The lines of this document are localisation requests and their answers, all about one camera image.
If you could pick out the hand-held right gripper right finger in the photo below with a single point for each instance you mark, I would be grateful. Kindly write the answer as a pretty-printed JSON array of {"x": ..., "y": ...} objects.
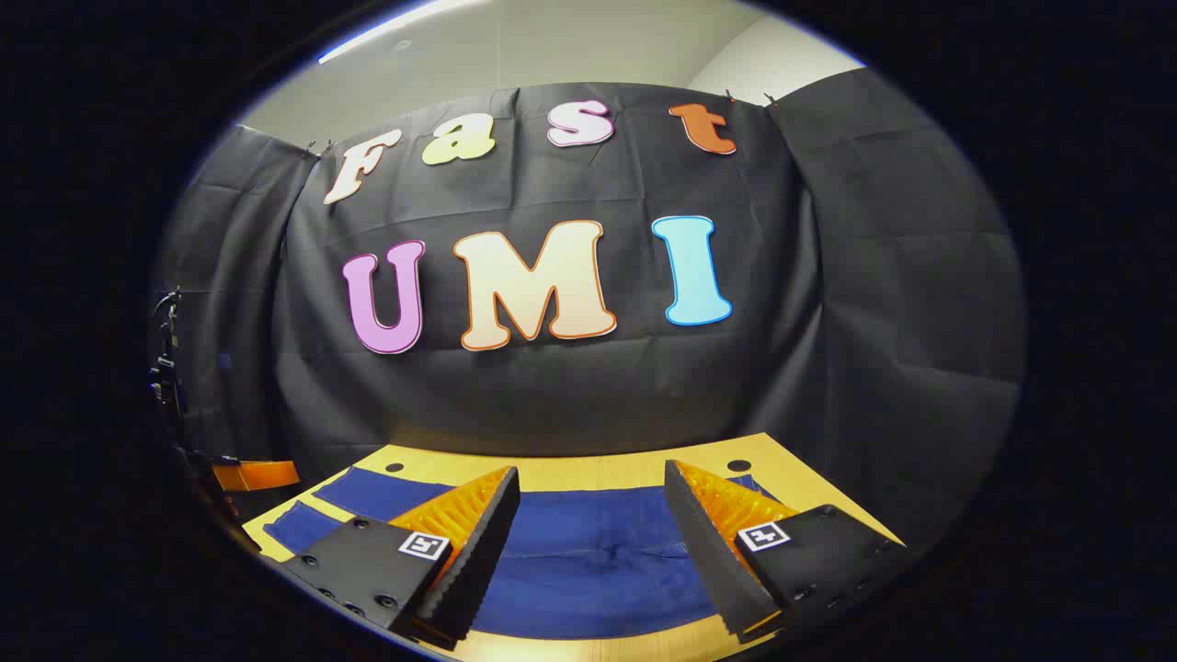
[{"x": 713, "y": 561}]

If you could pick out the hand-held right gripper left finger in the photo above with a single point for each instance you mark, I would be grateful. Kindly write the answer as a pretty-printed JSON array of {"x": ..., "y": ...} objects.
[{"x": 478, "y": 552}]

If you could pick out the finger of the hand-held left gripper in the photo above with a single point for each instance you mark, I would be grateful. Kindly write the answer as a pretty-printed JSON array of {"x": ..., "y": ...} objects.
[{"x": 262, "y": 475}]

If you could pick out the blue denim jeans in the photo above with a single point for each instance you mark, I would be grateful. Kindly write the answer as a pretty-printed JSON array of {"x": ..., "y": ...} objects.
[{"x": 588, "y": 561}]

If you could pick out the black backdrop cloth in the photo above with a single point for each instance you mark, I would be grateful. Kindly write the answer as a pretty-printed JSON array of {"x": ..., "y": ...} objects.
[{"x": 570, "y": 386}]

